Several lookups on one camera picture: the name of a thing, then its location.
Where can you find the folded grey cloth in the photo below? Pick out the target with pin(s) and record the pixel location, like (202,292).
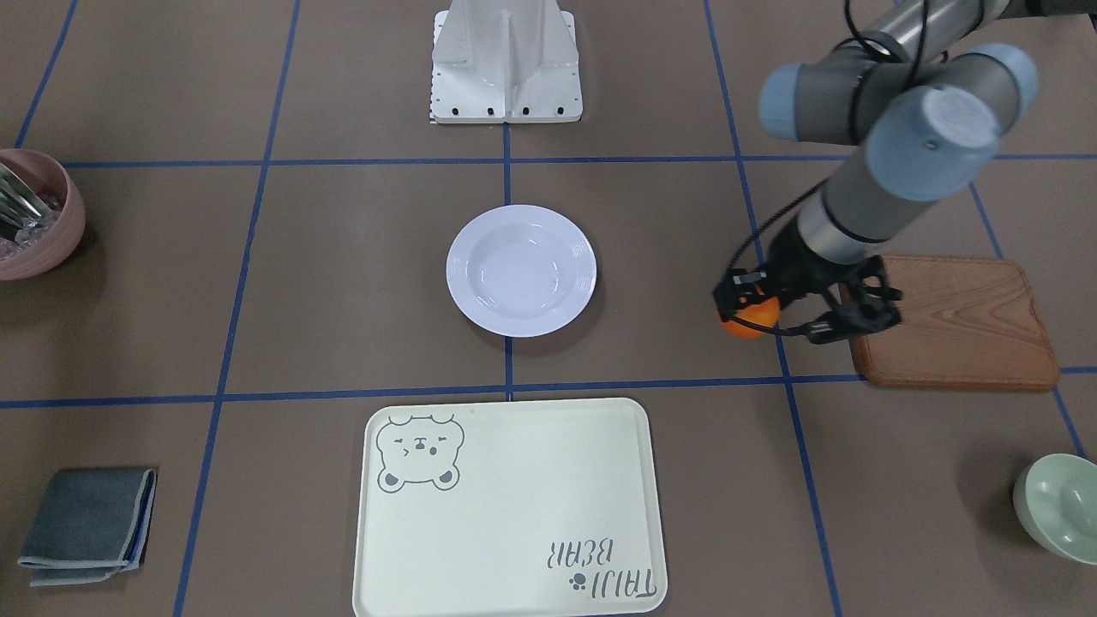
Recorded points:
(91,524)

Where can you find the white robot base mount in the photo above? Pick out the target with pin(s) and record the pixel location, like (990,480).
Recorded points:
(499,62)

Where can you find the light green bowl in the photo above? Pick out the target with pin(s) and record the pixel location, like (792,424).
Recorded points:
(1054,499)

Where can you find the brown wood-grain tray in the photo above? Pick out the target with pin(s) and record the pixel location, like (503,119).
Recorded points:
(967,324)

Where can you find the orange mandarin fruit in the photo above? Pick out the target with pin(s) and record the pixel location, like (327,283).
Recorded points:
(750,318)

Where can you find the clear cutlery in bowl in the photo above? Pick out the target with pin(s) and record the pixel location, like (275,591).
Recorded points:
(26,216)

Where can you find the pink bowl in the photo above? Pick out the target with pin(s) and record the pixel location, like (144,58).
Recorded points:
(45,175)

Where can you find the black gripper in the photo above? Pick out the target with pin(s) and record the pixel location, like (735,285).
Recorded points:
(790,272)

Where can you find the cream bear print tray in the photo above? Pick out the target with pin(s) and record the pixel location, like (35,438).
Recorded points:
(532,508)

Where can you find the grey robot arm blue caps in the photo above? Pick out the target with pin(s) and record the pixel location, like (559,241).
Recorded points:
(922,124)

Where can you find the white round plate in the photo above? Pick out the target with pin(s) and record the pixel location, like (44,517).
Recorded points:
(521,271)

